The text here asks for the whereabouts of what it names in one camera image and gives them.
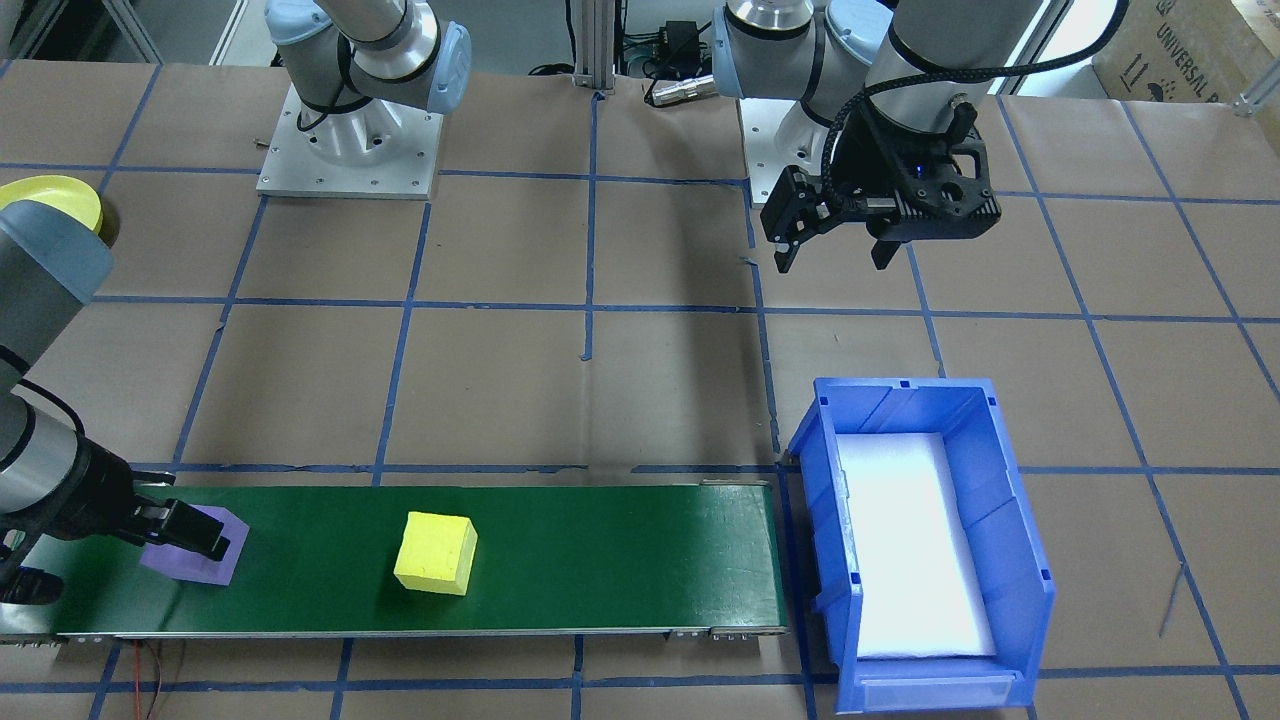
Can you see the purple foam block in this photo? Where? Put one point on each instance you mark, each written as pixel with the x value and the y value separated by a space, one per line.
pixel 200 572

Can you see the yellow foam block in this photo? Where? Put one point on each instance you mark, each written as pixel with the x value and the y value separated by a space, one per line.
pixel 435 555

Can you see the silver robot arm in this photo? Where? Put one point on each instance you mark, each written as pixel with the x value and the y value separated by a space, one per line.
pixel 380 60
pixel 770 40

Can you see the yellow plate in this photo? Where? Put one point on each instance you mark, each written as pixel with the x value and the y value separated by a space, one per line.
pixel 60 195

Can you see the silver cylindrical connector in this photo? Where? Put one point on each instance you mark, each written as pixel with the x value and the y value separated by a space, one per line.
pixel 680 91

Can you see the black power adapter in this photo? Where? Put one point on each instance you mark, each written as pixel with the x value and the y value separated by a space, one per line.
pixel 680 40

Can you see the blue plastic storage bin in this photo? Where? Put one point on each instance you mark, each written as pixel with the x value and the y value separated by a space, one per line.
pixel 1000 520

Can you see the white foam bin liner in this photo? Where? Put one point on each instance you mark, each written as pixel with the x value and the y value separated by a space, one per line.
pixel 910 560

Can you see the brown cardboard box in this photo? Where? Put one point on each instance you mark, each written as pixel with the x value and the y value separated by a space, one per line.
pixel 1190 50

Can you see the green conveyor belt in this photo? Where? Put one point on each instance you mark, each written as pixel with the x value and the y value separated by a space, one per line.
pixel 600 560

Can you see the white square base plate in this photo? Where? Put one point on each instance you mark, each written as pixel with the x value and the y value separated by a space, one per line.
pixel 400 170
pixel 765 150

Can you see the aluminium profile post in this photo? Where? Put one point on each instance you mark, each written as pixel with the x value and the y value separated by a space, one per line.
pixel 595 45

